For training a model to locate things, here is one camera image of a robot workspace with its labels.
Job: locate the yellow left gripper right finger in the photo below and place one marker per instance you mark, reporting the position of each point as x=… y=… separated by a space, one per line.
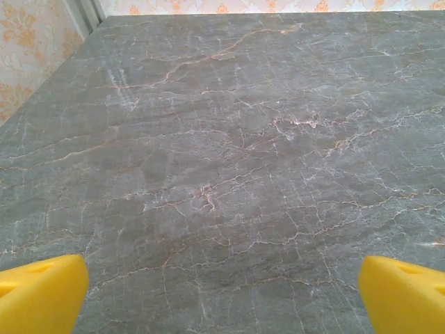
x=403 y=299

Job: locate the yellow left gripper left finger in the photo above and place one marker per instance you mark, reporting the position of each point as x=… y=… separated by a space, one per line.
x=41 y=295

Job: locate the aluminium frame post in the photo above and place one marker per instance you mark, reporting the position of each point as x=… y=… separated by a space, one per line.
x=87 y=15

